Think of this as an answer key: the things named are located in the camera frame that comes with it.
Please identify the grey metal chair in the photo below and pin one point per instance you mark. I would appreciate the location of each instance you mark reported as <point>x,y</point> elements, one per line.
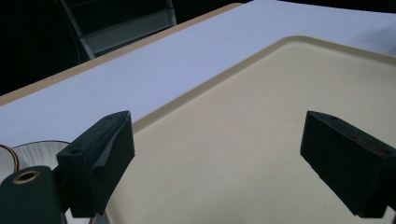
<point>124,28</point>

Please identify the beige plastic tray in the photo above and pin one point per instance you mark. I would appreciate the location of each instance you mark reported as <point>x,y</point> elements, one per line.
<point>236,140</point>

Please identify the white plate with brown rim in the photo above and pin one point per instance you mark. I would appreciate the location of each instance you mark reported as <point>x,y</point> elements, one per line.
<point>6,161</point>

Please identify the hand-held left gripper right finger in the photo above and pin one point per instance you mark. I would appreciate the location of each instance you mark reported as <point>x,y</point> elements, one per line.
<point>348,165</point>

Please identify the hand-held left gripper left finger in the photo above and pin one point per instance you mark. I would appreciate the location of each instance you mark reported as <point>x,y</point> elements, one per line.
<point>93,161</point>

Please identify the white fluted paper plate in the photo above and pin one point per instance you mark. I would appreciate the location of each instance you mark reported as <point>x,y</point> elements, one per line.
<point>39,154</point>

